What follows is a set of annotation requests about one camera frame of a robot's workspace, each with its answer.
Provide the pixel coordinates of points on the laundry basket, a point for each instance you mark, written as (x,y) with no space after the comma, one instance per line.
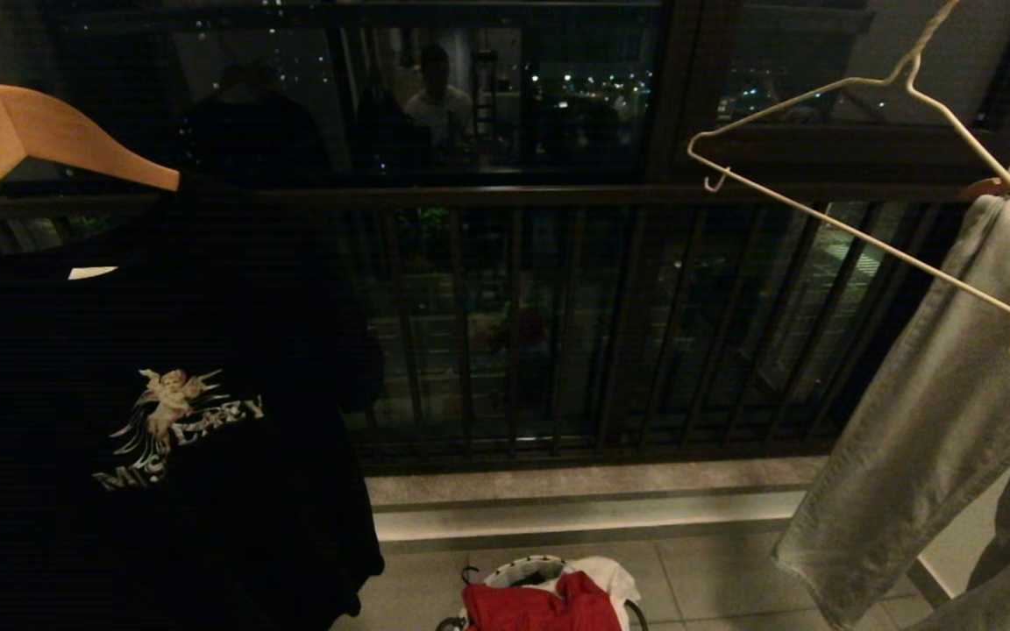
(505,574)

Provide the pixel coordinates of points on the dark metal balcony railing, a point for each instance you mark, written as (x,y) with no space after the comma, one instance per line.
(610,333)

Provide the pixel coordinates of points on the red garment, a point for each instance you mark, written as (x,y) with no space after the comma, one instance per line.
(540,606)

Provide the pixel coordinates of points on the wooden clothes hanger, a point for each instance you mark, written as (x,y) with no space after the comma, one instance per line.
(10,131)

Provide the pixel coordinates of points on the light grey jeans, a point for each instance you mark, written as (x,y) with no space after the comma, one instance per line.
(935,421)

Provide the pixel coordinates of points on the dark window frame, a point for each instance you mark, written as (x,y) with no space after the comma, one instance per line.
(676,88)

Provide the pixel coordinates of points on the black printed t-shirt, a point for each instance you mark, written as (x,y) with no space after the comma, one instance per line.
(163,421)

